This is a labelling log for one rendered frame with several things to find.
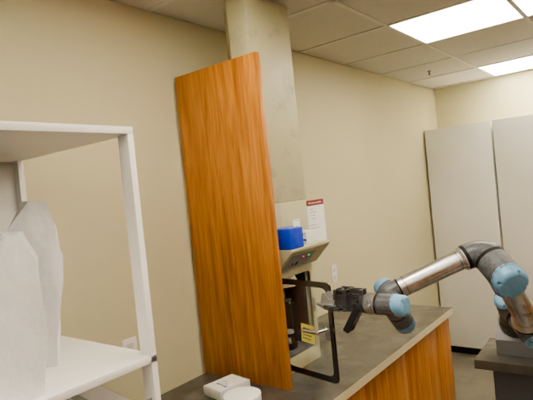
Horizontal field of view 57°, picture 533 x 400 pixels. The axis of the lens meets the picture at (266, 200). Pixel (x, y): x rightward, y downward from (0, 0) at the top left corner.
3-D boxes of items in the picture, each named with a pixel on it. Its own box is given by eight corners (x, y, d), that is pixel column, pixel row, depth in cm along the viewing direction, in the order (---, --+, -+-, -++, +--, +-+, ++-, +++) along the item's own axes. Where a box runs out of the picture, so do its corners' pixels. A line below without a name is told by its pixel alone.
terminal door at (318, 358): (286, 368, 216) (277, 277, 215) (340, 384, 193) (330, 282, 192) (285, 368, 216) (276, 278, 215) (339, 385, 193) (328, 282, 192)
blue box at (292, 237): (272, 250, 215) (270, 229, 215) (285, 246, 223) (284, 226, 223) (291, 250, 209) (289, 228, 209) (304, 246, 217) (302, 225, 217)
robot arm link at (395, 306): (408, 322, 170) (400, 310, 165) (379, 320, 177) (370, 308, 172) (413, 302, 174) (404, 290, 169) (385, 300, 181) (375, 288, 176)
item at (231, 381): (204, 394, 209) (202, 385, 209) (233, 382, 220) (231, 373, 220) (220, 401, 200) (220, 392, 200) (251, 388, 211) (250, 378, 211)
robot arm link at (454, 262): (485, 223, 187) (368, 278, 190) (503, 241, 178) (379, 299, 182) (489, 243, 194) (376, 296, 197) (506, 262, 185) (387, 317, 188)
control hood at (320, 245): (271, 273, 215) (269, 250, 215) (312, 260, 241) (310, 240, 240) (293, 274, 208) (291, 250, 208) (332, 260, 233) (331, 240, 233)
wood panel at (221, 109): (205, 372, 235) (174, 77, 232) (209, 370, 237) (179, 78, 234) (289, 390, 204) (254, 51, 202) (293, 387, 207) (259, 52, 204)
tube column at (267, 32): (223, 207, 230) (202, 7, 228) (266, 201, 255) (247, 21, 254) (265, 204, 215) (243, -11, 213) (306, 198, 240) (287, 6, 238)
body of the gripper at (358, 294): (340, 285, 190) (369, 286, 182) (343, 307, 190) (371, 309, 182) (330, 290, 184) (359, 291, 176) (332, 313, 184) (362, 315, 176)
